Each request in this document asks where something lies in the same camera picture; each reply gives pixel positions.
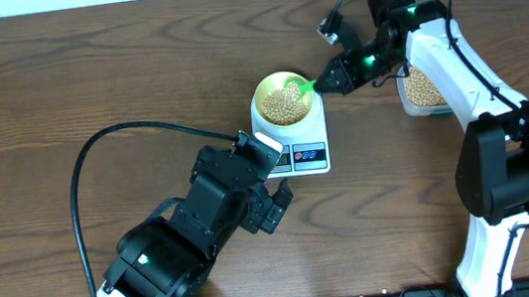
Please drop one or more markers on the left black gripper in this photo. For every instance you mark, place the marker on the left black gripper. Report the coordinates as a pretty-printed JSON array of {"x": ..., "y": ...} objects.
[{"x": 259, "y": 212}]

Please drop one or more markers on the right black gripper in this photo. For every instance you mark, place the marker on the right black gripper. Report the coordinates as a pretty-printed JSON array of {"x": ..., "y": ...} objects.
[{"x": 341, "y": 67}]

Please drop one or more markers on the green plastic measuring scoop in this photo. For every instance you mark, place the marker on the green plastic measuring scoop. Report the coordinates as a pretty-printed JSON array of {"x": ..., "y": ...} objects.
[{"x": 305, "y": 88}]

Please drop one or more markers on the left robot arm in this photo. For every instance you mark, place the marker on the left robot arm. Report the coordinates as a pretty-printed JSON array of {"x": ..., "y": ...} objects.
[{"x": 172, "y": 252}]

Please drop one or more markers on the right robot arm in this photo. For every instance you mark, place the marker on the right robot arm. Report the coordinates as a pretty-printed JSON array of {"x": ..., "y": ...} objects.
[{"x": 493, "y": 168}]

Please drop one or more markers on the soybeans in yellow bowl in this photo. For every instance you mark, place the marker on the soybeans in yellow bowl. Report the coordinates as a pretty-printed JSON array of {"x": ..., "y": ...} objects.
[{"x": 286, "y": 105}]

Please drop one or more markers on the yellow bowl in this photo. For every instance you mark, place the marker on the yellow bowl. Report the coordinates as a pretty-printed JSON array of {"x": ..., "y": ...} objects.
[{"x": 272, "y": 82}]

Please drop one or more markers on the white digital kitchen scale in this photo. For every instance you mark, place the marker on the white digital kitchen scale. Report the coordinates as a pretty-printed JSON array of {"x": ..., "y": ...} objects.
[{"x": 305, "y": 144}]

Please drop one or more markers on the clear container of soybeans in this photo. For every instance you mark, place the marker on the clear container of soybeans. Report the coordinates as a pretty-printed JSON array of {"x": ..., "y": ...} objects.
[{"x": 418, "y": 94}]

